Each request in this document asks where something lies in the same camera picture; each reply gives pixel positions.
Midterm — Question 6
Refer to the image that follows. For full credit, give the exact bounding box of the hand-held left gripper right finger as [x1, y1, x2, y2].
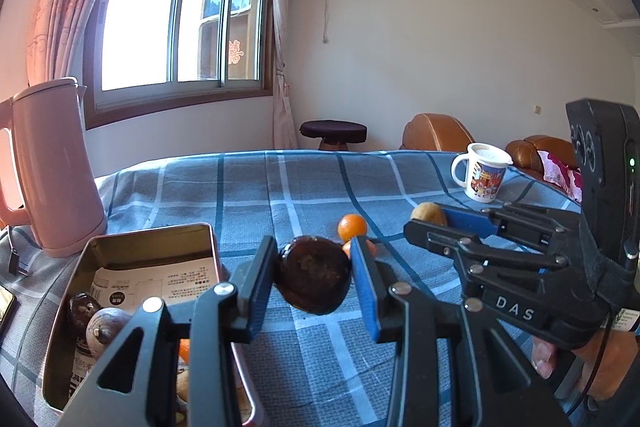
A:
[349, 234, 571, 427]

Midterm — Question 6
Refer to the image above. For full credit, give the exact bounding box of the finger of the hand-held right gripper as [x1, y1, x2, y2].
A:
[442, 203, 583, 258]
[404, 219, 568, 280]

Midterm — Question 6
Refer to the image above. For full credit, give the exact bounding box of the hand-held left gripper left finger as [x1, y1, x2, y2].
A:
[57, 234, 279, 427]

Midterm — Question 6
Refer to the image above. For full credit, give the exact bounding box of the dark brown round fruit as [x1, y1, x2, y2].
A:
[68, 292, 103, 338]
[277, 236, 352, 315]

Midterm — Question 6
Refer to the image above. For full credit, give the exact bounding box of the pink tin box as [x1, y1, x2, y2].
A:
[41, 223, 266, 427]

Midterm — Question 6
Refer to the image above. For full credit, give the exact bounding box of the person's right hand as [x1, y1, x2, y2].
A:
[531, 327, 640, 413]

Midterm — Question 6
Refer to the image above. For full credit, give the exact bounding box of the white cartoon print mug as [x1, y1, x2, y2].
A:
[451, 143, 514, 204]

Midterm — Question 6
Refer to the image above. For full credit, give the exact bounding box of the pink floral cloth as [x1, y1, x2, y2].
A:
[542, 152, 585, 202]

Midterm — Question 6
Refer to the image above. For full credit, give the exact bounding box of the brown leather armchair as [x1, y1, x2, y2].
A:
[400, 113, 477, 152]
[505, 135, 583, 185]

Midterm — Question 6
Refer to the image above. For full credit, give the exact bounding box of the printed paper leaflet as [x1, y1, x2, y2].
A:
[70, 257, 222, 400]

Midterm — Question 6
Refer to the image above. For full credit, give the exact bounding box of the blue plaid tablecloth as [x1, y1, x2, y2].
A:
[0, 149, 601, 427]

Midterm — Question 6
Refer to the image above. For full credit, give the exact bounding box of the black round stool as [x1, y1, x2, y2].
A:
[299, 120, 368, 152]

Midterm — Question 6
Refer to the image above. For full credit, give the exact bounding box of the grey purple round fruit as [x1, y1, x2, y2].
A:
[86, 308, 133, 360]

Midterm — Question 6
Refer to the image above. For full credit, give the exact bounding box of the pink electric kettle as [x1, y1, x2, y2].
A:
[0, 77, 108, 258]

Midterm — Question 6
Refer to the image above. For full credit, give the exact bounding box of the brown framed window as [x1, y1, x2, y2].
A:
[82, 0, 275, 130]

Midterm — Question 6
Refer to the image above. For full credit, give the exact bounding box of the black power cable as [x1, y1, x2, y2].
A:
[7, 227, 31, 278]

